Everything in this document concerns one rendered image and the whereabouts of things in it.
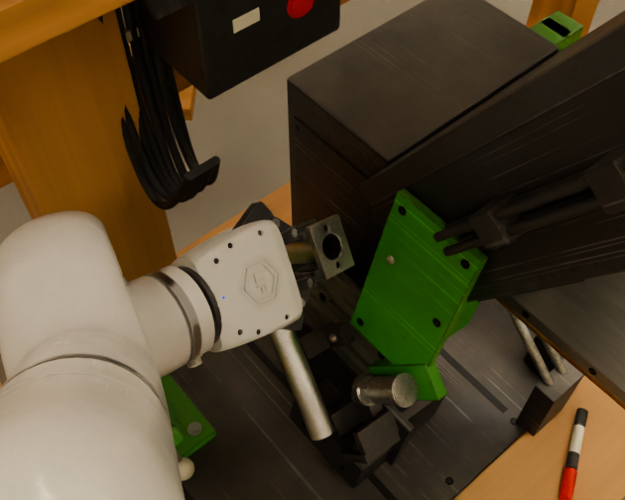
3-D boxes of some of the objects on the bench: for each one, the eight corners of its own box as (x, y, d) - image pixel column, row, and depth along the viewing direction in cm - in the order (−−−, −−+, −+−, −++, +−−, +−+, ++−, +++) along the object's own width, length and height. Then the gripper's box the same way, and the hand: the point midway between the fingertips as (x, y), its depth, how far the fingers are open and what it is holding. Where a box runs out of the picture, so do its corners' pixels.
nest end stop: (375, 437, 98) (401, 440, 94) (342, 460, 95) (367, 464, 91) (372, 429, 98) (397, 431, 94) (338, 452, 95) (363, 455, 91)
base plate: (743, 228, 123) (749, 220, 122) (185, 752, 82) (183, 751, 80) (541, 92, 142) (544, 84, 140) (3, 462, 100) (-2, 456, 99)
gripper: (130, 226, 67) (279, 172, 79) (188, 394, 70) (324, 317, 82) (174, 218, 62) (327, 161, 73) (235, 401, 65) (374, 317, 76)
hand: (312, 250), depth 76 cm, fingers closed on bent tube, 3 cm apart
